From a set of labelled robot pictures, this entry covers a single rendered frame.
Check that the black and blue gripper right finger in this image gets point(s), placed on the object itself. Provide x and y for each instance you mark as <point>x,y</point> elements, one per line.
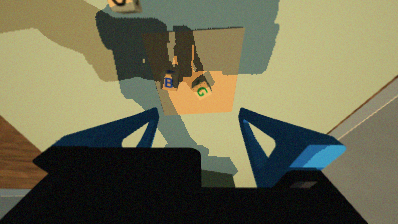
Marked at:
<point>297,148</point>

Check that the beige letter block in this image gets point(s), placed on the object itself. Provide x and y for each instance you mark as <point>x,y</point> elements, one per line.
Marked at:
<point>169,79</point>
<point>201,88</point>
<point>125,6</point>

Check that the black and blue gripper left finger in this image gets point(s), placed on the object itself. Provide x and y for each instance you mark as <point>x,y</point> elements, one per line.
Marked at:
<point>113,133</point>

